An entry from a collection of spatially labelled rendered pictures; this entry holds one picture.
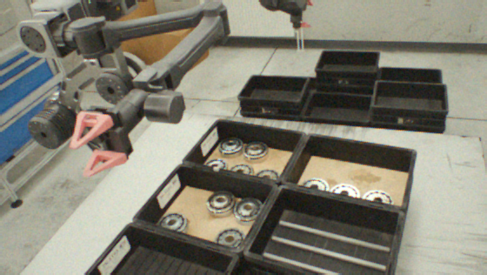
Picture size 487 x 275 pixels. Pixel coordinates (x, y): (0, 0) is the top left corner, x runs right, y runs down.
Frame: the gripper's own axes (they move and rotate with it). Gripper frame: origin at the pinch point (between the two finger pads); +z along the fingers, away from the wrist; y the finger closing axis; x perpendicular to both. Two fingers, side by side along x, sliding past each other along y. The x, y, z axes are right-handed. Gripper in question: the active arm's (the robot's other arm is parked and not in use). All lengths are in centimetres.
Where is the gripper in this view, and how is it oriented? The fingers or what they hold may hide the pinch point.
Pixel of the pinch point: (82, 159)
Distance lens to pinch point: 77.0
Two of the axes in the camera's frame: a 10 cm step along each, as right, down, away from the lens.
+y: 1.0, 8.0, 6.0
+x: -9.4, -1.1, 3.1
